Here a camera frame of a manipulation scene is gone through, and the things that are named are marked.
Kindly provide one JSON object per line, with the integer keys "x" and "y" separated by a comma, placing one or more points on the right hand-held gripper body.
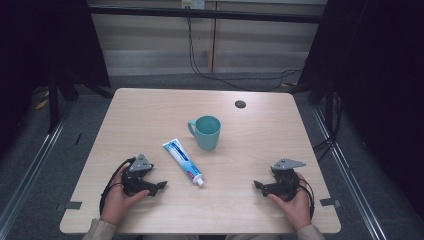
{"x": 286, "y": 185}

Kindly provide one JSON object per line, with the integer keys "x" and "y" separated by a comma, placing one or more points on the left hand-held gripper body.
{"x": 135, "y": 181}

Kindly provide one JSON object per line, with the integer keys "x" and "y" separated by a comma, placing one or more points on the white and blue toothpaste tube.
{"x": 182, "y": 160}

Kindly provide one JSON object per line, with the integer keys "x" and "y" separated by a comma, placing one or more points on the teal cup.
{"x": 207, "y": 135}

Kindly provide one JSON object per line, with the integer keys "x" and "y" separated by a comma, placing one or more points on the person's right hand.
{"x": 296, "y": 208}

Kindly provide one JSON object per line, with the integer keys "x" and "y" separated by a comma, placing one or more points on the person's left hand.
{"x": 115, "y": 201}

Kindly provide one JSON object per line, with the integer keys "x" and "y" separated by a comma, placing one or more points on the grey tape piece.
{"x": 330, "y": 202}
{"x": 73, "y": 205}

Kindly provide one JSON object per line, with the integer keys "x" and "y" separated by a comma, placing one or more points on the black metal stand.
{"x": 53, "y": 103}

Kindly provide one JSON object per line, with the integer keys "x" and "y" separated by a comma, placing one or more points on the yellow floor tape piece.
{"x": 41, "y": 104}

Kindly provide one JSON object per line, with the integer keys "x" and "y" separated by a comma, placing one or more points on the black curtain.
{"x": 40, "y": 43}
{"x": 376, "y": 83}

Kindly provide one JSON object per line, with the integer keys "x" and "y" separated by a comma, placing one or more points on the black horizontal bar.
{"x": 206, "y": 14}

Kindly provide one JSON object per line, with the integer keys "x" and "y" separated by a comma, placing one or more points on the metal floor rail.
{"x": 31, "y": 170}
{"x": 350, "y": 180}

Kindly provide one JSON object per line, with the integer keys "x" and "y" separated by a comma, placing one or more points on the white wall power outlet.
{"x": 192, "y": 4}

